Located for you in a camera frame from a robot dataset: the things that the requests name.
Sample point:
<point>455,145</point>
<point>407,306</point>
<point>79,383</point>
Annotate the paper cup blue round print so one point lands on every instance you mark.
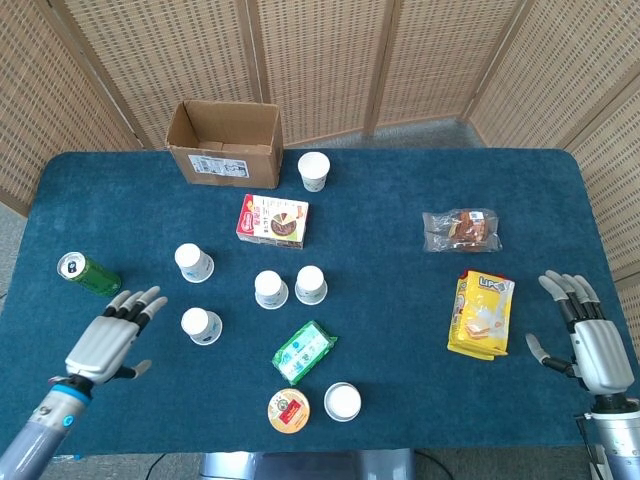
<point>267,285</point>

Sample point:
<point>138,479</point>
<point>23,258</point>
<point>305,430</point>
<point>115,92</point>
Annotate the white cup bottom centre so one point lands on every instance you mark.
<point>342,400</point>

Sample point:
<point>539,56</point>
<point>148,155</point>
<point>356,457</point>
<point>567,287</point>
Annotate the paper cup green flower print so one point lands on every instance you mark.
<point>313,167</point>
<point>310,280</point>

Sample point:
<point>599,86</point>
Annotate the red white snack box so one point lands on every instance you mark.
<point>272,220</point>

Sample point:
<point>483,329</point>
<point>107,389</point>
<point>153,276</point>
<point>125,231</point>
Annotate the yellow biscuit bag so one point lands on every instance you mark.
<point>480,320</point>

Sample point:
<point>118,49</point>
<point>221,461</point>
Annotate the round orange candy tin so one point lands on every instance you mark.
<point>288,410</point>

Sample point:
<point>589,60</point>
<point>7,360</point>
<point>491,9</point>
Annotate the light blue tape strip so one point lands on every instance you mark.
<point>77,456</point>

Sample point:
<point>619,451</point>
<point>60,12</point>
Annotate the bread in clear bag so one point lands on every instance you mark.
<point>465,230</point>

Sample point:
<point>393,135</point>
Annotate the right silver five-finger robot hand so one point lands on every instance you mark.
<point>602,360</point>

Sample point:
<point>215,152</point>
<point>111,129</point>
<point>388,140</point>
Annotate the wicker folding screen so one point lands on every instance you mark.
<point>320,60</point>

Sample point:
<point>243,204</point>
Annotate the paper cup blue flower print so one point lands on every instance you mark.
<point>190,257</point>

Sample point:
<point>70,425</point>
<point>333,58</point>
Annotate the green wet wipes pack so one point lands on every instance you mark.
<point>304,352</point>

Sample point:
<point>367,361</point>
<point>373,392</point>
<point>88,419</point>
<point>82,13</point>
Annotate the blue carpet table cover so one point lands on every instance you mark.
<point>375,300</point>

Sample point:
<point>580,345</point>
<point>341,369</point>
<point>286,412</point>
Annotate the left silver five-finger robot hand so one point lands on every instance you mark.
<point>102,345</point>

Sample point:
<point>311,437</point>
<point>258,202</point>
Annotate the paper cup fern print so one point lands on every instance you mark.
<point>196,321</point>

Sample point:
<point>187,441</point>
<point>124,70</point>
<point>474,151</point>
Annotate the green drink can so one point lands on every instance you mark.
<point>95,280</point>

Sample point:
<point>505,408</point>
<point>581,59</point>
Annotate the grey robot torso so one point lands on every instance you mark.
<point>300,467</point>

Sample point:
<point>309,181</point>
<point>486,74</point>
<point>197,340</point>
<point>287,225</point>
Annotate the open brown cardboard box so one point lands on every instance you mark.
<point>225,170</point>

